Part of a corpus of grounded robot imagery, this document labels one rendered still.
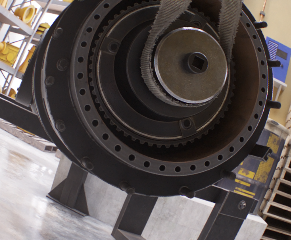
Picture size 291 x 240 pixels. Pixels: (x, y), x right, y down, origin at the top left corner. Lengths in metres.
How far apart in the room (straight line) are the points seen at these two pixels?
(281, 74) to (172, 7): 4.58
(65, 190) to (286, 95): 3.19
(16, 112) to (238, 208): 1.14
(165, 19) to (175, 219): 2.77
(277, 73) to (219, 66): 4.56
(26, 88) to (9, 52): 7.30
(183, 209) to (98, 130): 2.70
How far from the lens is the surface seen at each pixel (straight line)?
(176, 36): 0.81
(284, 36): 5.83
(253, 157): 1.00
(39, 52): 1.15
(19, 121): 1.85
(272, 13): 5.93
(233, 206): 2.16
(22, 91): 2.22
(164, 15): 0.85
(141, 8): 0.95
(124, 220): 3.13
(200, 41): 0.83
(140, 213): 3.15
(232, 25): 0.89
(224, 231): 2.19
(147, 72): 0.82
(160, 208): 3.52
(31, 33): 9.74
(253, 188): 4.05
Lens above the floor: 0.69
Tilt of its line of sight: 2 degrees up
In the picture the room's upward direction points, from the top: 22 degrees clockwise
